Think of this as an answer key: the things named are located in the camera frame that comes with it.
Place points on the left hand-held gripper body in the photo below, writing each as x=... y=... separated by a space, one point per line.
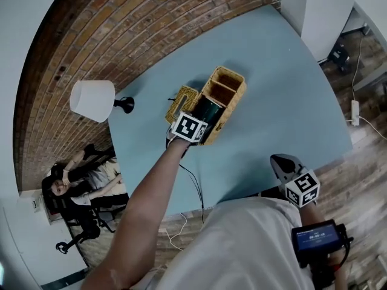
x=189 y=127

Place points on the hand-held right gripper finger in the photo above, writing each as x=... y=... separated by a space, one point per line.
x=291 y=166
x=278 y=172

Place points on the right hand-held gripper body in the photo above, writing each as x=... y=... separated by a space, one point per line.
x=302 y=189

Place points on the dark green box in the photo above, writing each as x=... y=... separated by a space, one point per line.
x=209 y=110

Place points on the wicker basket with lid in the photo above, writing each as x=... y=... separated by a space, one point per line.
x=232 y=98

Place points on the person's left forearm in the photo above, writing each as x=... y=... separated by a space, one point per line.
x=142 y=210

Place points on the person's right forearm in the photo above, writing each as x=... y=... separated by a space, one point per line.
x=310 y=213

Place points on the black wrist display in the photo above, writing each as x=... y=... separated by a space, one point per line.
x=317 y=237

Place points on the white power strip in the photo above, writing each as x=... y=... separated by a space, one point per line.
x=355 y=113

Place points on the person's white shirt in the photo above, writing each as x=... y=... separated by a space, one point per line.
x=242 y=246

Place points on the white shade table lamp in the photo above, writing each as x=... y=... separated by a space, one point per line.
x=90 y=100

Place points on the red fire cabinet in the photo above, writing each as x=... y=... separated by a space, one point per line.
x=53 y=217

